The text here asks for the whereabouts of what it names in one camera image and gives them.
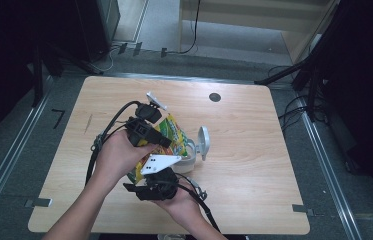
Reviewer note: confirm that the person's right hand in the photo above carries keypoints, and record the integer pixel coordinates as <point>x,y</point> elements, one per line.
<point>185,206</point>

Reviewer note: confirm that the grey metal bracket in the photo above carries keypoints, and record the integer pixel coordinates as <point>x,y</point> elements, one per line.
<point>40,202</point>
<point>302,209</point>

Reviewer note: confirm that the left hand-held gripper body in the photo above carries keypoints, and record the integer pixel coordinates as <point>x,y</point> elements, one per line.
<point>140,128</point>

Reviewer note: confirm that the person's left hand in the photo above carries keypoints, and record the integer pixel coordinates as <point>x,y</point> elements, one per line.
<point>117,160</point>

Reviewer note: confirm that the metal floor rail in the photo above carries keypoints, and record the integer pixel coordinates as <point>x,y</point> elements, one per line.
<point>324,173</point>
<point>7,160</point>

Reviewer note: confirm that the pale wooden shelf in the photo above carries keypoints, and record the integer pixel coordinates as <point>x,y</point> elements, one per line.
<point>240,13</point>

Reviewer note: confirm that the yellow green snack pouch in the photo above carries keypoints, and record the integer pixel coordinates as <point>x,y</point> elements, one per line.
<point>175,136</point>

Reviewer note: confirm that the black metal stand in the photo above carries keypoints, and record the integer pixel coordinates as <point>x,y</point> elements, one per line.
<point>284,71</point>
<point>37,76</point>

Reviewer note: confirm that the black cabinet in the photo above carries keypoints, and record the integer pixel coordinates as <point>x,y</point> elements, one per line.
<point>97,30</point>

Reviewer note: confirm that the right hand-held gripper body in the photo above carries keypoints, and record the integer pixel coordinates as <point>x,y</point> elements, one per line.
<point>160,186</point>

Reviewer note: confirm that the dark curtain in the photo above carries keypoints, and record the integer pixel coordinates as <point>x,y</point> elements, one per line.
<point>4,66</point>
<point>367,83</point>

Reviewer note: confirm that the dark round table grommet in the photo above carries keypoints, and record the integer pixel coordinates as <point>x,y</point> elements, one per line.
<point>215,97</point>

